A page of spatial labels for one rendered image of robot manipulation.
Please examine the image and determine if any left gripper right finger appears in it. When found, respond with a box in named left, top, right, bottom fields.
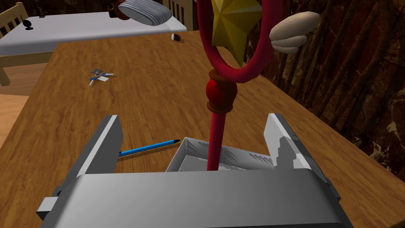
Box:
left=263, top=113, right=331, bottom=184

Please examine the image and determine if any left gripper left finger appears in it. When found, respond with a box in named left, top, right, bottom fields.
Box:
left=60, top=115, right=124, bottom=190

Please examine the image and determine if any blue pencil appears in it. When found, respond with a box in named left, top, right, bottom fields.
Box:
left=119, top=139, right=181, bottom=157

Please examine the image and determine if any bunch of keys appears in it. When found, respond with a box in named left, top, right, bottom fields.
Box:
left=89, top=69, right=115, bottom=87

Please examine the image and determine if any brown wooden table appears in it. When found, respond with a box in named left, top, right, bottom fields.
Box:
left=0, top=30, right=405, bottom=228

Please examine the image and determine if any grey open box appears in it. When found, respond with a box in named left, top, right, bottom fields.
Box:
left=165, top=137, right=275, bottom=173

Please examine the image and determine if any red star wand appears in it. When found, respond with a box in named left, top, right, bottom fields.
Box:
left=197, top=0, right=322, bottom=171

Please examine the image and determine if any white table with wooden legs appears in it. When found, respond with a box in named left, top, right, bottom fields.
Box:
left=0, top=11, right=188, bottom=87

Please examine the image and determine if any striped grey cushion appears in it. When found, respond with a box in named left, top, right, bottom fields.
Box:
left=108, top=0, right=173, bottom=27

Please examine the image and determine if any wooden chair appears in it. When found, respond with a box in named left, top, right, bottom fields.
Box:
left=162, top=0, right=194, bottom=32
left=0, top=2, right=30, bottom=39

